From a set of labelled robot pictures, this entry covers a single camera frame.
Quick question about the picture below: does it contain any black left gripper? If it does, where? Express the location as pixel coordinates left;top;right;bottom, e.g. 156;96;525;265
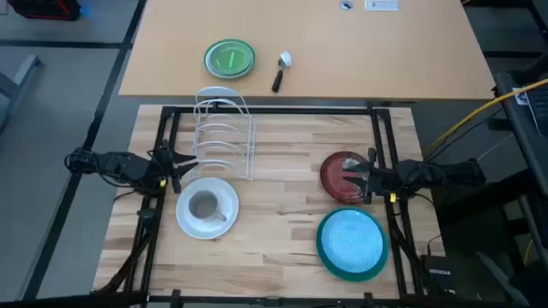
145;139;200;194

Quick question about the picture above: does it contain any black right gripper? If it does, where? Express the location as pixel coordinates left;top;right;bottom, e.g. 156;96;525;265
341;147;398;204

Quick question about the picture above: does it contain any red floral plate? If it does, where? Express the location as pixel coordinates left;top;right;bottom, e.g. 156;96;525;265
319;151;374;205

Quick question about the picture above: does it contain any beige patterned mug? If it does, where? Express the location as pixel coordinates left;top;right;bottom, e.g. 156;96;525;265
188;190;229;222

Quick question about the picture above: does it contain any white round plate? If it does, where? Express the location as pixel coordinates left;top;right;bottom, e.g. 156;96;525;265
196;86;237;100
176;176;240;240

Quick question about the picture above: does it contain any light blue textured plate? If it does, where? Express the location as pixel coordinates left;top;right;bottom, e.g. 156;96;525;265
320;209;384;275

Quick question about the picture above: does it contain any large teal plate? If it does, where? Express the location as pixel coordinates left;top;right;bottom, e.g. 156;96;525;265
315;207;390;283

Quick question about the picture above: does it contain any green glass plate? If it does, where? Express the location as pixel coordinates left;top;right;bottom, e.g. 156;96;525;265
203;38;257;80

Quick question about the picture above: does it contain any beige wooden desk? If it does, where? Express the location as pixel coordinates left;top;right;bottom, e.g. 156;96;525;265
118;0;497;103

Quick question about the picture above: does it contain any black Netgear router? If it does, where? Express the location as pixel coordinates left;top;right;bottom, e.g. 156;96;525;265
421;254;457;297

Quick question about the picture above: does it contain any dark side desk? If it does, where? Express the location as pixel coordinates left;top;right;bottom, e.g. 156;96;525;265
495;70;548;198

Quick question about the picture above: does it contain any white power strip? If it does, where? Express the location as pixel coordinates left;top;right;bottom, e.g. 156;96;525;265
364;0;401;13

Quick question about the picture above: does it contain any grey furniture base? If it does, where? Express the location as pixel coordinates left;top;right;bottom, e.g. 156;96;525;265
0;54;43;134

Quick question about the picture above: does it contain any red and black box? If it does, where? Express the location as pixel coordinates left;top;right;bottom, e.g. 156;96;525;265
6;0;82;21

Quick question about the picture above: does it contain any white wire dish rack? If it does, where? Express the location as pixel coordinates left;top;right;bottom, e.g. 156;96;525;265
190;97;259;183

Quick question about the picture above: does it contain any black metal table frame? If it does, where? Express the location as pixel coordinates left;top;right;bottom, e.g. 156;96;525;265
90;104;451;308

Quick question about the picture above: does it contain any black-handled white scraper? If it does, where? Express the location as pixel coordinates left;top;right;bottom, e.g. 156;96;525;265
271;50;294;94

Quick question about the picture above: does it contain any yellow cable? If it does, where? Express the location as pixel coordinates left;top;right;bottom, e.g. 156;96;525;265
423;78;548;156

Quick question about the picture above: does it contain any white cable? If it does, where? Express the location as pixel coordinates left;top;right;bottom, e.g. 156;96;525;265
476;132;515;163

